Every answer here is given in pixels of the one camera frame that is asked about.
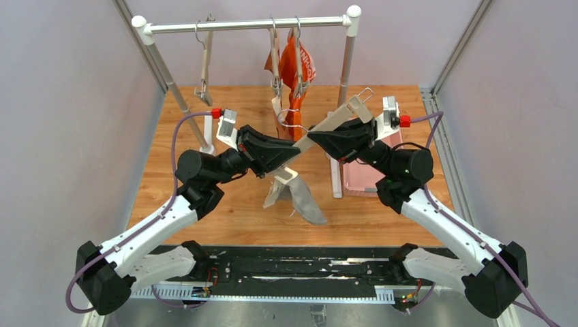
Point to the beige clip hanger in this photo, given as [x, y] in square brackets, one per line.
[355, 106]
[302, 83]
[202, 92]
[276, 83]

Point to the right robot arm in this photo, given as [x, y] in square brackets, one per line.
[490, 274]

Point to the orange underwear white trim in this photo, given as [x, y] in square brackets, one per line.
[287, 69]

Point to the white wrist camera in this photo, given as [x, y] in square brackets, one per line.
[226, 131]
[387, 117]

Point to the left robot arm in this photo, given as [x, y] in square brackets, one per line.
[108, 273]

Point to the pink plastic basket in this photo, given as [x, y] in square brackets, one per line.
[358, 178]

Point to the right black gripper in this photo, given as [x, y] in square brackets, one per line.
[367, 137]

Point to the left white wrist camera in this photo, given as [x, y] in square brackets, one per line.
[226, 131]

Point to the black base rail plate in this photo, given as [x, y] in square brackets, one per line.
[362, 275]

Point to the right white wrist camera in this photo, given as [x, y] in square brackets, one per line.
[387, 117]

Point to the white clothes rack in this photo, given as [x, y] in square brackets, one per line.
[146, 33]

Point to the empty beige clip hanger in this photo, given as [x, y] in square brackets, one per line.
[202, 92]

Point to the brown underwear white waistband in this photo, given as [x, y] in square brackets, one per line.
[282, 131]

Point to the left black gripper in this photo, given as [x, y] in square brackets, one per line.
[246, 147]

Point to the grey underwear white waistband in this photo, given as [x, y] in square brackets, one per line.
[288, 185]

